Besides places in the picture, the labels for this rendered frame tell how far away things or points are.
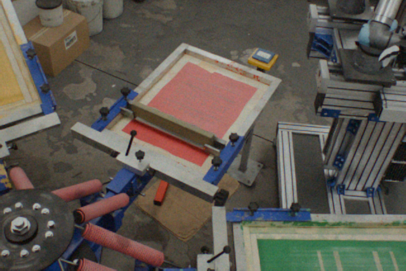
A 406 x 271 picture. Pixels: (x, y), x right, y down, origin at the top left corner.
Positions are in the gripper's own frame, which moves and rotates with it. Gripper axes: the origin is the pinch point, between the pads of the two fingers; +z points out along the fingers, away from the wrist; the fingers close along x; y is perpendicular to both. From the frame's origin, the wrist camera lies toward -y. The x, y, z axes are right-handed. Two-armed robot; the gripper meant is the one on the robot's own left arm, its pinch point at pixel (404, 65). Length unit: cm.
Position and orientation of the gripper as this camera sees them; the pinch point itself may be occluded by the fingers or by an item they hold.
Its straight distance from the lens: 157.7
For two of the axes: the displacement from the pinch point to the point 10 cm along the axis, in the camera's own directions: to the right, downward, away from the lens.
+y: 0.6, 7.6, 6.5
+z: -4.7, 5.9, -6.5
